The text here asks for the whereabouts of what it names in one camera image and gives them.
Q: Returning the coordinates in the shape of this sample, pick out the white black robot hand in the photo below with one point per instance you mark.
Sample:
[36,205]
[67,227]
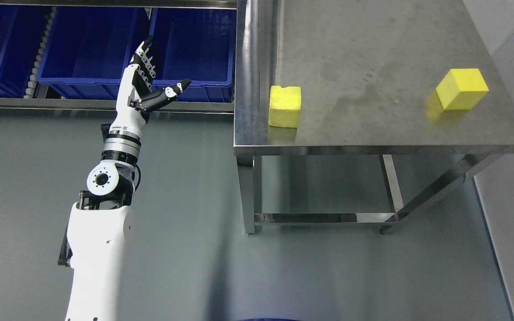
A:
[136,98]

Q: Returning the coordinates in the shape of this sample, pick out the yellow foam block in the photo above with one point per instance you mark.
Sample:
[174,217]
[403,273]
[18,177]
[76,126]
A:
[285,106]

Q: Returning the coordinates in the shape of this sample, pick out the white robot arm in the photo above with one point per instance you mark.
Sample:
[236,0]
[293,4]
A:
[100,228]

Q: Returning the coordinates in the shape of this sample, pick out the yellow foam cube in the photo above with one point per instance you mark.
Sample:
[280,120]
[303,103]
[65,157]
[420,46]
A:
[461,89]

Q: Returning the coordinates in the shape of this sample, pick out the blue plastic bin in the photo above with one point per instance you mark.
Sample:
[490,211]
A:
[198,44]
[88,49]
[21,28]

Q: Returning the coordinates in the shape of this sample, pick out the stainless steel table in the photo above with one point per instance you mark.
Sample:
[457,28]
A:
[368,70]

